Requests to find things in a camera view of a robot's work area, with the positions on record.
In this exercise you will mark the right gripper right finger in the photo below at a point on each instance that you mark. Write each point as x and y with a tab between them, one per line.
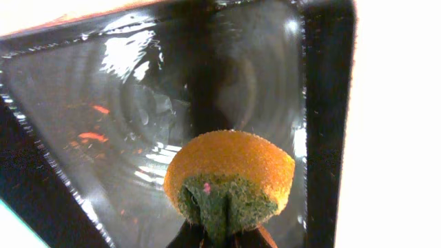
256	238

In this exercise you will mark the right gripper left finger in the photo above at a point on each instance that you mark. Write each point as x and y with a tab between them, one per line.
190	235

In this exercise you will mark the turquoise plastic tray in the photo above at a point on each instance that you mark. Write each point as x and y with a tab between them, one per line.
15	233

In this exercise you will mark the orange green sponge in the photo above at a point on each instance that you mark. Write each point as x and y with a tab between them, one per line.
229	181

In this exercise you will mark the black water tray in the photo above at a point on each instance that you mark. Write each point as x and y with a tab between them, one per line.
92	113

